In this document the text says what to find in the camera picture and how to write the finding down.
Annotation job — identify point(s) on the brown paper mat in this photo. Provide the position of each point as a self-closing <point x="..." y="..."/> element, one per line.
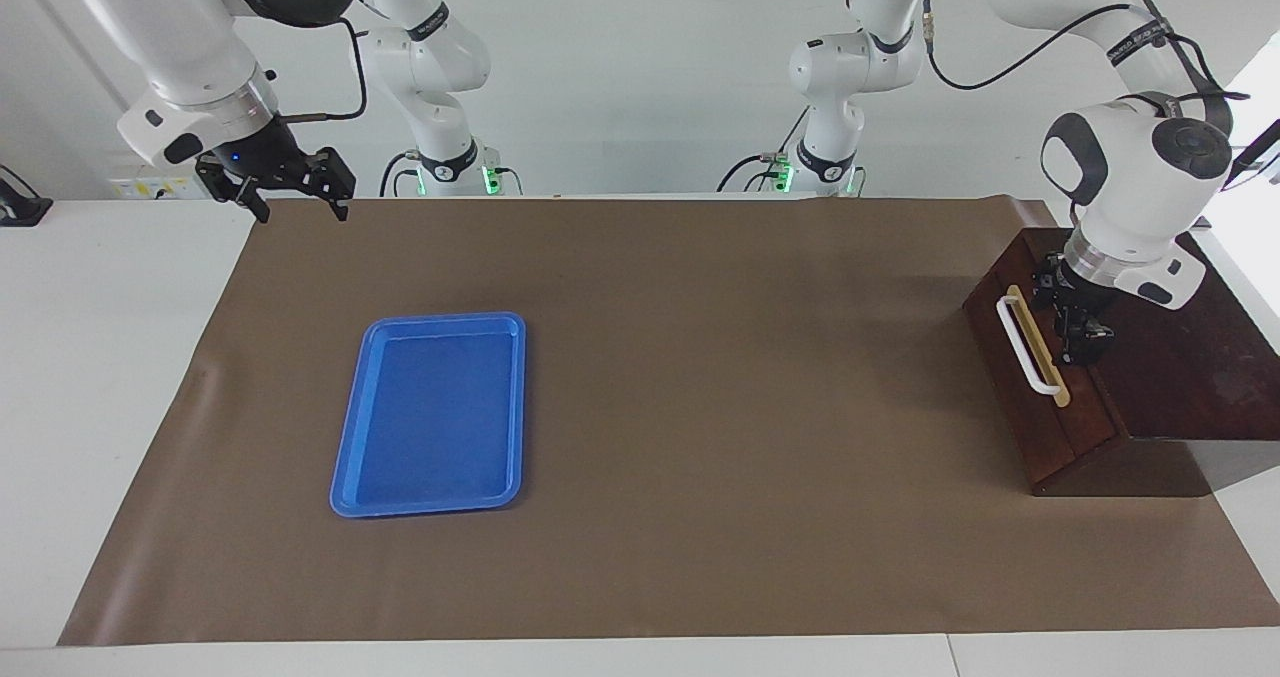
<point x="700" y="457"/>

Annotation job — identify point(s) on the black table clamp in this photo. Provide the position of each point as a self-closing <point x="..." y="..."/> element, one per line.
<point x="20" y="212"/>

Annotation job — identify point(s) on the white wall power socket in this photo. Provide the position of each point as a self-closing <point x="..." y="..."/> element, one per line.
<point x="150" y="185"/>

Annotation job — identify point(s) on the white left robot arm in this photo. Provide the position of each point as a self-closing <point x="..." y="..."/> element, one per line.
<point x="1130" y="187"/>

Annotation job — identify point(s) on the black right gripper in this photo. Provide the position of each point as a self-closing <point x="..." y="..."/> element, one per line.
<point x="265" y="157"/>

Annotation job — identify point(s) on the blue plastic tray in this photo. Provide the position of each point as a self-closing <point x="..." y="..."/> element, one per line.
<point x="430" y="417"/>

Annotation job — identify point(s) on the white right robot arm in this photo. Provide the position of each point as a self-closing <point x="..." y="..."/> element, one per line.
<point x="180" y="37"/>

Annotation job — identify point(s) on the dark wooden cabinet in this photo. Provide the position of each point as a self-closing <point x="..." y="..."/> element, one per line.
<point x="1170" y="377"/>

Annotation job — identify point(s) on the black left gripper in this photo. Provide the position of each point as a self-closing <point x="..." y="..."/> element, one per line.
<point x="1075" y="302"/>

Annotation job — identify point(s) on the black stand with pole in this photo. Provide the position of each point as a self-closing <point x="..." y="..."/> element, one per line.
<point x="1255" y="147"/>

